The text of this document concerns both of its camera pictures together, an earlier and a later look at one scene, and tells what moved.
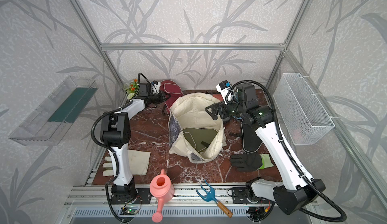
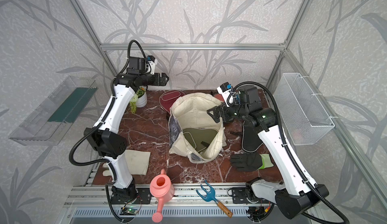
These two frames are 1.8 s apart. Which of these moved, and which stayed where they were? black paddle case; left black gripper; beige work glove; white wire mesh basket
Moved: left black gripper
Stayed: white wire mesh basket; black paddle case; beige work glove
